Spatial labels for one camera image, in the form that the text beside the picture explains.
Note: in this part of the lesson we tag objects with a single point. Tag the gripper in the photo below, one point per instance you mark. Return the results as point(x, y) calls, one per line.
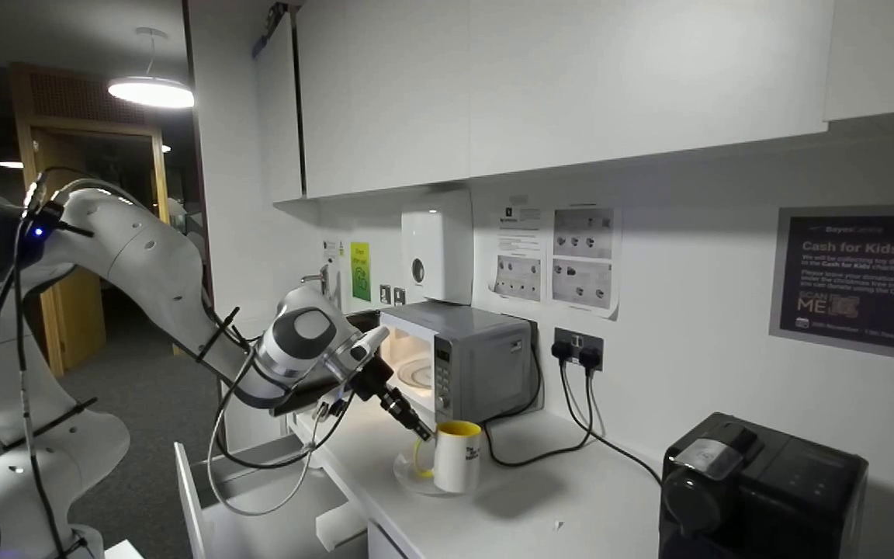
point(373, 380)

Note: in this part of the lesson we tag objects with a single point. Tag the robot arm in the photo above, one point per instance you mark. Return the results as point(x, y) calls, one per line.
point(144, 256)

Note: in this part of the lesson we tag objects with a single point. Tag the glass microwave turntable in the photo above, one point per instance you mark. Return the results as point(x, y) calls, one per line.
point(418, 375)

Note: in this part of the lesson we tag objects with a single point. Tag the green paper note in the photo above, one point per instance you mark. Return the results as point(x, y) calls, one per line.
point(360, 272)

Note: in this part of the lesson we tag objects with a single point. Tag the clear glass plate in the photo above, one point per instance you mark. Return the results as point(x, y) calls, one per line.
point(416, 481)

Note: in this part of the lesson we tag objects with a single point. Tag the chrome tap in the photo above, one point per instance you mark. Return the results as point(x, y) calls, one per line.
point(323, 279)

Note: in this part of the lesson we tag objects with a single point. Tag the silver microwave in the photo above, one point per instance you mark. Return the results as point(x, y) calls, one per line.
point(486, 365)

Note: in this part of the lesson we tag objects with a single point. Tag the white mug yellow inside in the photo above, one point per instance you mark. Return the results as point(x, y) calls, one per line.
point(459, 466)

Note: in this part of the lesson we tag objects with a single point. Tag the small white note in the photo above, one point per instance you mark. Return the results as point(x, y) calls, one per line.
point(331, 249)

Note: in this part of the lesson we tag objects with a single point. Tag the white paper towel dispenser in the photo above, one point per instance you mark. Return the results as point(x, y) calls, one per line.
point(438, 248)

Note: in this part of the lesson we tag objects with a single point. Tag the white drawer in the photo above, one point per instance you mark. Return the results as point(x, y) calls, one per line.
point(261, 520)

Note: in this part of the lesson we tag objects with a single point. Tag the large white paper notice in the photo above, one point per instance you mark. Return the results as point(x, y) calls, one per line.
point(583, 264)

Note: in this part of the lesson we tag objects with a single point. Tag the open white cabinet door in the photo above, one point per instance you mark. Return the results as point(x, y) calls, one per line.
point(280, 116)

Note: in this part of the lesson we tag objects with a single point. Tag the narrow white cabinet door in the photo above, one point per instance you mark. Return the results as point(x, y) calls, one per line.
point(385, 93)

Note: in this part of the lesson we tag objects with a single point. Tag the wooden door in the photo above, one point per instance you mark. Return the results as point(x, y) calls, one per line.
point(74, 310)

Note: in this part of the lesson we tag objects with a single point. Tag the round ceiling lamp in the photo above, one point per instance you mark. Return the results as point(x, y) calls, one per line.
point(150, 91)

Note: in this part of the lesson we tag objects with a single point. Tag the black coffee machine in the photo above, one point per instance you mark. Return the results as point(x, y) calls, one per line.
point(765, 497)

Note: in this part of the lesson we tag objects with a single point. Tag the wide white cabinet door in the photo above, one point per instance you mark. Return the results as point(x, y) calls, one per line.
point(649, 78)

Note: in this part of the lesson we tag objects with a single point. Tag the dark framed poster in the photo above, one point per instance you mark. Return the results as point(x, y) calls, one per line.
point(858, 279)

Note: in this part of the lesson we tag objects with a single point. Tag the wall switch plate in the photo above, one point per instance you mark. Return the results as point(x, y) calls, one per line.
point(399, 296)
point(385, 295)

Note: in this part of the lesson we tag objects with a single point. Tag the black wall socket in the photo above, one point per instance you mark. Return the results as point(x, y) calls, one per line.
point(579, 338)

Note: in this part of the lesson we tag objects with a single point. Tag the white wall cabinet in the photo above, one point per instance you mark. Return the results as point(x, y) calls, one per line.
point(571, 85)

